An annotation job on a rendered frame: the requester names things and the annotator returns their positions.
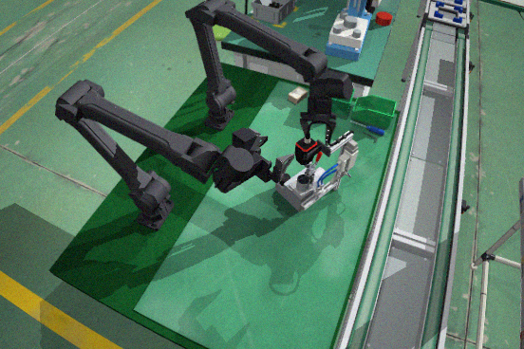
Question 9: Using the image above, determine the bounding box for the grey cylinder with dark top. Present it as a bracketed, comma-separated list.
[291, 174, 311, 195]

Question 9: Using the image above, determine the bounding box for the small beige cardboard box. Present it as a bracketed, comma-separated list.
[288, 86, 308, 104]

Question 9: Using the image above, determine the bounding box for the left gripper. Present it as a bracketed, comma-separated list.
[300, 95, 336, 146]

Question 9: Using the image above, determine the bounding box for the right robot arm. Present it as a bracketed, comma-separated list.
[55, 80, 263, 231]

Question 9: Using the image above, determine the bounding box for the green bench mat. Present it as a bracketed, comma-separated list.
[134, 81, 397, 349]

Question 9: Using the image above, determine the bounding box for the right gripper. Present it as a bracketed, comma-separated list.
[243, 136, 294, 183]

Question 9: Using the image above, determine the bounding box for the yellow floor line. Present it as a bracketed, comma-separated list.
[0, 270, 123, 349]

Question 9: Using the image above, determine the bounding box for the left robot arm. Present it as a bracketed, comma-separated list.
[185, 0, 353, 131]

